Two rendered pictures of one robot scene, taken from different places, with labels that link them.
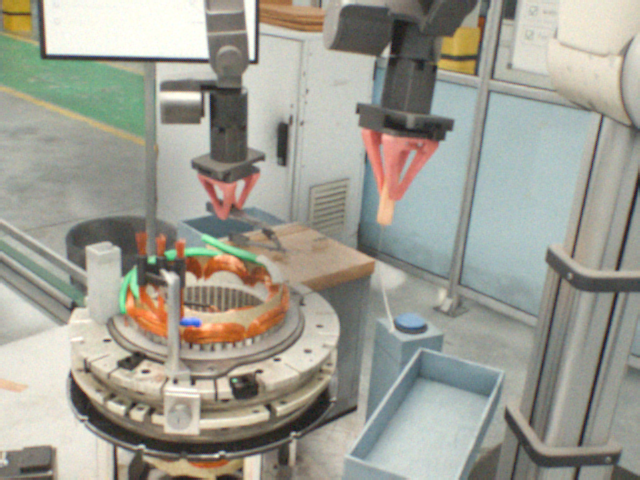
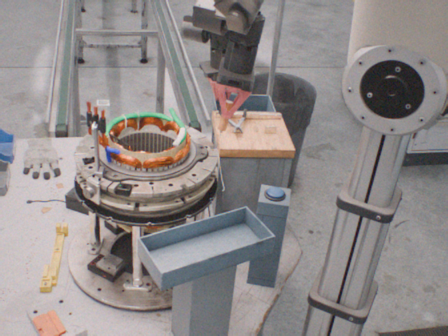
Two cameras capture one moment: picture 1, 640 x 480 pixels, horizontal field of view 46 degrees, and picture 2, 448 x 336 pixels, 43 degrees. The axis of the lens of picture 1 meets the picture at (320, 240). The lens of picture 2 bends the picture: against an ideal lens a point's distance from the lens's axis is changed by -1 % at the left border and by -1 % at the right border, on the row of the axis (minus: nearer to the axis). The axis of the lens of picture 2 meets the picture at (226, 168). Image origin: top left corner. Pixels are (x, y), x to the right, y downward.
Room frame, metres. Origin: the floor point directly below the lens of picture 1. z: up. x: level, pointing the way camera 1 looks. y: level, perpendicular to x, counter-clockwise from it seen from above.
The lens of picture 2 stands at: (-0.01, -0.63, 1.78)
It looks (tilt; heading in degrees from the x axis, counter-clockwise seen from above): 33 degrees down; 34
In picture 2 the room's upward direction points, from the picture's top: 6 degrees clockwise
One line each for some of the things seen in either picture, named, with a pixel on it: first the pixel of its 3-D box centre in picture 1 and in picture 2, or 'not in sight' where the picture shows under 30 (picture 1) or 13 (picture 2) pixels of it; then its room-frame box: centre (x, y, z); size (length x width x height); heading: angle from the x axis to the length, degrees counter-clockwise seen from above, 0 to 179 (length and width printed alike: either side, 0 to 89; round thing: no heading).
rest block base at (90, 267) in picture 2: not in sight; (106, 267); (0.69, 0.15, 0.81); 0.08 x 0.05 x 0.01; 97
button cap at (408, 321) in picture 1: (410, 321); (275, 192); (0.94, -0.14, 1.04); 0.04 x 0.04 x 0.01
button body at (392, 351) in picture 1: (399, 402); (268, 237); (0.94, -0.14, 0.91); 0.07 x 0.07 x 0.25; 28
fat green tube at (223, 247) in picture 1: (244, 257); (177, 126); (0.87, 0.09, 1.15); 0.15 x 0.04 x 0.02; 43
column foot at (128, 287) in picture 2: not in sight; (138, 285); (0.70, 0.05, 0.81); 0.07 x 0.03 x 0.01; 125
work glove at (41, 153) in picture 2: not in sight; (43, 155); (0.92, 0.68, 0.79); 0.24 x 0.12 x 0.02; 48
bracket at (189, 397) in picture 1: (183, 407); (95, 189); (0.65, 0.13, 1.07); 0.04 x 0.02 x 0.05; 91
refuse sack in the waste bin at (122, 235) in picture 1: (125, 280); (275, 117); (2.37, 0.67, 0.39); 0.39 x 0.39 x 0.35
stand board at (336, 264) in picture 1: (290, 257); (251, 133); (1.11, 0.05, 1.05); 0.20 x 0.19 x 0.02; 43
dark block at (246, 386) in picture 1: (244, 384); (125, 189); (0.67, 0.07, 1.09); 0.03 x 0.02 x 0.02; 120
